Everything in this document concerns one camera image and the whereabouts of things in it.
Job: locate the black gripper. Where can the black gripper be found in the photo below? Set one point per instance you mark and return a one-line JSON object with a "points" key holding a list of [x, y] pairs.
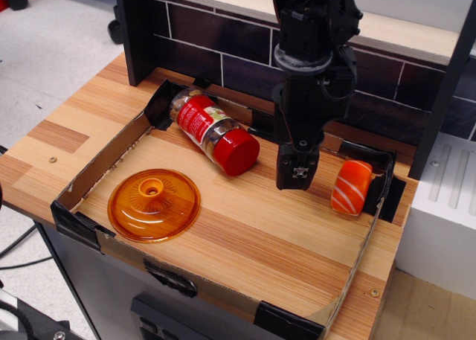
{"points": [[311, 96]]}

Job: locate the red-capped spice bottle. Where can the red-capped spice bottle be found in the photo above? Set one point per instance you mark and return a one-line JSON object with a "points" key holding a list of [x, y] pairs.
{"points": [[223, 140]]}

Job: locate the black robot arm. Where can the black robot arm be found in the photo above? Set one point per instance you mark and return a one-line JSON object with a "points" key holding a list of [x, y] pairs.
{"points": [[315, 31]]}

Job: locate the cardboard fence with black tape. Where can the cardboard fence with black tape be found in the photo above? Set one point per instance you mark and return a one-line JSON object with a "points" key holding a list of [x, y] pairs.
{"points": [[257, 263]]}

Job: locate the salmon sushi toy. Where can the salmon sushi toy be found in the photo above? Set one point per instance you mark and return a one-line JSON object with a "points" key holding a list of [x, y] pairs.
{"points": [[351, 186]]}

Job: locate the dark brick-pattern shelf unit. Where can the dark brick-pattern shelf unit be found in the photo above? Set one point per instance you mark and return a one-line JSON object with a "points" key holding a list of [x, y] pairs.
{"points": [[230, 43]]}

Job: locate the orange transparent pot lid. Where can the orange transparent pot lid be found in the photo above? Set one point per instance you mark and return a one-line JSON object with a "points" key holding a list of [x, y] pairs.
{"points": [[154, 205]]}

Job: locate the white grooved side cabinet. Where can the white grooved side cabinet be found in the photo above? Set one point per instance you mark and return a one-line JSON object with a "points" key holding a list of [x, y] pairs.
{"points": [[438, 241]]}

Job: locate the black caster wheel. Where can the black caster wheel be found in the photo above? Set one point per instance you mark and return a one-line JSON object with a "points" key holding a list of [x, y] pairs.
{"points": [[114, 28]]}

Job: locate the black equipment with bolt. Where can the black equipment with bolt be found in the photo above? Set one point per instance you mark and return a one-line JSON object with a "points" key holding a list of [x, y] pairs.
{"points": [[21, 321]]}

